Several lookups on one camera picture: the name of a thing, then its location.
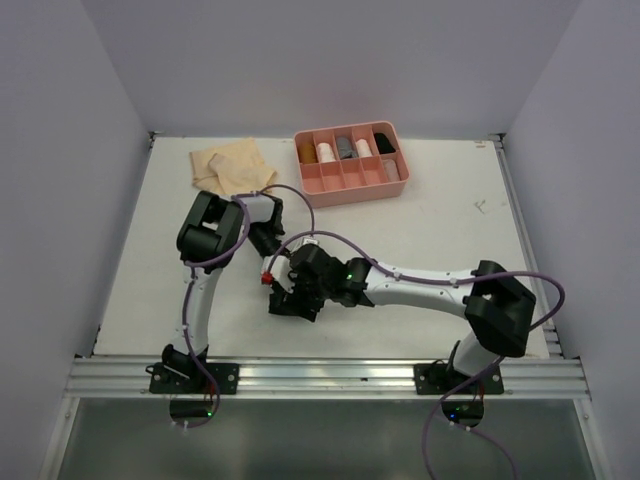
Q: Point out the black rolled underwear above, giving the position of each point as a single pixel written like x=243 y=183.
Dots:
x=385 y=144

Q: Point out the beige underwear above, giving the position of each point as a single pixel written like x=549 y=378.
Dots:
x=232 y=168

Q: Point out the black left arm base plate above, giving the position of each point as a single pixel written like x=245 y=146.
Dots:
x=164 y=380

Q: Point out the black underwear orange trim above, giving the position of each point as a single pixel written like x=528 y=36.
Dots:
x=285 y=304

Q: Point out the aluminium table frame rail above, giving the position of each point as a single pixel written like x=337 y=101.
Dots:
x=458 y=208

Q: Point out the pink divided organizer tray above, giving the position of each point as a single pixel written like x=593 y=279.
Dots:
x=350 y=180

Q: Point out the pink underwear cream waistband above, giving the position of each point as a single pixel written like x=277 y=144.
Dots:
x=391 y=169

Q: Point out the grey rolled underwear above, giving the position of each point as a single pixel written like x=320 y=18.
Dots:
x=345 y=148

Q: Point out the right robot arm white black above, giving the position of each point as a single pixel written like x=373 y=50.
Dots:
x=498 y=307

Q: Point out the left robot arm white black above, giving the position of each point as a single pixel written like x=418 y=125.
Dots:
x=214 y=229

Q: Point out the right wrist camera red cap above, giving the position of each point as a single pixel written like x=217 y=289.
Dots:
x=278 y=275

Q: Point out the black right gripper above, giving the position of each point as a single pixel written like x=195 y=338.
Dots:
x=294 y=277

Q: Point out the brown rolled underwear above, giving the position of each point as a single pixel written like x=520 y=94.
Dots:
x=307 y=154

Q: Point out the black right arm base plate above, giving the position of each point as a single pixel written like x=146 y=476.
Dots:
x=437 y=378

